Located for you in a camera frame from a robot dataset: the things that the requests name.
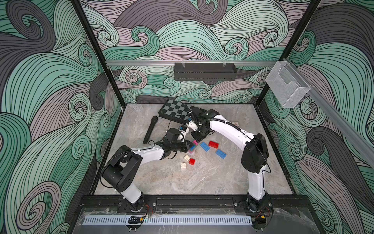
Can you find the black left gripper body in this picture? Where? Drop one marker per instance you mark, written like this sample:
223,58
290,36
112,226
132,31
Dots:
179,147

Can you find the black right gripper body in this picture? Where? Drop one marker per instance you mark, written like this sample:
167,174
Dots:
201,133

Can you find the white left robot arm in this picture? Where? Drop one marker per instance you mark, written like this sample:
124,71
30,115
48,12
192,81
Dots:
122,168

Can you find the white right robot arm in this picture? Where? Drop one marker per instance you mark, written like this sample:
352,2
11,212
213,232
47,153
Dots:
254,150

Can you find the light blue long lego brick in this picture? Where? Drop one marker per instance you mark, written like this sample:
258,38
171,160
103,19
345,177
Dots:
205,147

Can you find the red long lego brick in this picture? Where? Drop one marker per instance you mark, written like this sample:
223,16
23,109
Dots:
213,144

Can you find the red square lego brick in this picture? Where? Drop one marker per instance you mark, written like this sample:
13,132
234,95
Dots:
192,161

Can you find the black microphone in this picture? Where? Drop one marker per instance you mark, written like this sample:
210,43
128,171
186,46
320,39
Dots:
147,137

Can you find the black green chessboard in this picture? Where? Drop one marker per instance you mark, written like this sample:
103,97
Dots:
175,111

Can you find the playing card box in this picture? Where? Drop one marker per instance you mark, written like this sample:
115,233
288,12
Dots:
236,123

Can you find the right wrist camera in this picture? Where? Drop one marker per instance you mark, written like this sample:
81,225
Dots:
195,116

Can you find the black wall tray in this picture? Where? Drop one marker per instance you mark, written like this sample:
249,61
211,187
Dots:
205,71

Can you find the clear plastic wall bin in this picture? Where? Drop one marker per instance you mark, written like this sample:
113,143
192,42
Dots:
287,84

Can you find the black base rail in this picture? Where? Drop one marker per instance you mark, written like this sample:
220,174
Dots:
164,203

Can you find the white slotted cable duct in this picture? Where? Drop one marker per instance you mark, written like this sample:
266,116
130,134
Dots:
230,220

